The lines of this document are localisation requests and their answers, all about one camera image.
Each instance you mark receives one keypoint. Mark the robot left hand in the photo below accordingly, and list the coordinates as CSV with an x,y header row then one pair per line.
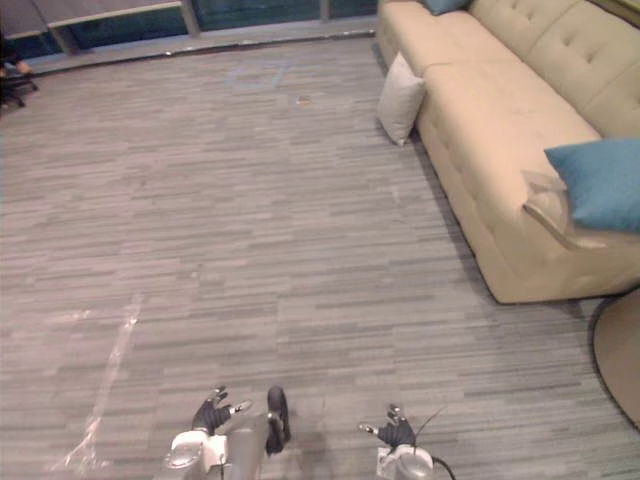
x,y
210,414

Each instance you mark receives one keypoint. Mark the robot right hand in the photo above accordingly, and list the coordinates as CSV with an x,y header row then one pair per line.
x,y
396,431

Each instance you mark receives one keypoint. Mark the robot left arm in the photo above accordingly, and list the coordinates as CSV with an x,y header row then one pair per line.
x,y
192,450

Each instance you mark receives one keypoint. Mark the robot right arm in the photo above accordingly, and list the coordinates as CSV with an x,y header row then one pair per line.
x,y
404,462

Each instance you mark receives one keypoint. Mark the beige flat cushion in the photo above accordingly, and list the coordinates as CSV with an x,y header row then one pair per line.
x,y
555,210

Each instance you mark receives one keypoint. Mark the large teal cushion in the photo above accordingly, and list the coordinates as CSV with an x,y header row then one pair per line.
x,y
600,182

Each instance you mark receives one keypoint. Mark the beige tufted sofa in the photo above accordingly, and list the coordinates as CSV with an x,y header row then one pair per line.
x,y
505,125

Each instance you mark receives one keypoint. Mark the small floor socket plate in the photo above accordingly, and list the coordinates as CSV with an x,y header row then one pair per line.
x,y
303,100

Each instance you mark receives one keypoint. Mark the light grey cushion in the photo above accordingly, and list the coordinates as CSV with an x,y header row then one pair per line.
x,y
400,100

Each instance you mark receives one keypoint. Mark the blue tape square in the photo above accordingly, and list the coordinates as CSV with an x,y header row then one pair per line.
x,y
259,74

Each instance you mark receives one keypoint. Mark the black office chair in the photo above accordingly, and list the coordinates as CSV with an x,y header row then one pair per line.
x,y
15,85

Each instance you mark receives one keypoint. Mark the person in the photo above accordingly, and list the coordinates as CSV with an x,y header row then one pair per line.
x,y
12,55

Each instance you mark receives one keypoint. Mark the small teal cushion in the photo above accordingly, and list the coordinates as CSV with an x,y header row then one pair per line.
x,y
442,5

